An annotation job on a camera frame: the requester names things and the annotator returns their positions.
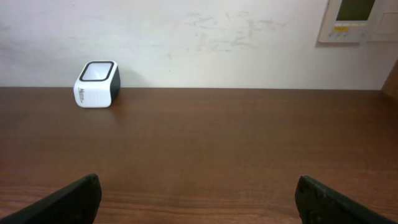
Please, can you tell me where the white wall switch plate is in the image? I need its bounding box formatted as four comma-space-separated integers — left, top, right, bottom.
368, 0, 397, 42

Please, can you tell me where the wall control panel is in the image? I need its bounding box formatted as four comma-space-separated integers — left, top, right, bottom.
318, 0, 384, 44

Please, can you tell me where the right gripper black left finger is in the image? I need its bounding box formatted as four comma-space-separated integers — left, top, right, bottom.
1, 174, 102, 224

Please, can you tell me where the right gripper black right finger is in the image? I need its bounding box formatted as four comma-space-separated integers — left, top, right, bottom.
295, 175, 397, 224

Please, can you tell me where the brown wooden furniture edge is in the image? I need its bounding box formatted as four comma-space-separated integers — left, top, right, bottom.
381, 60, 398, 100

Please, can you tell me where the white barcode scanner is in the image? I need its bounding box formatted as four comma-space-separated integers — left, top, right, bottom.
73, 60, 121, 108

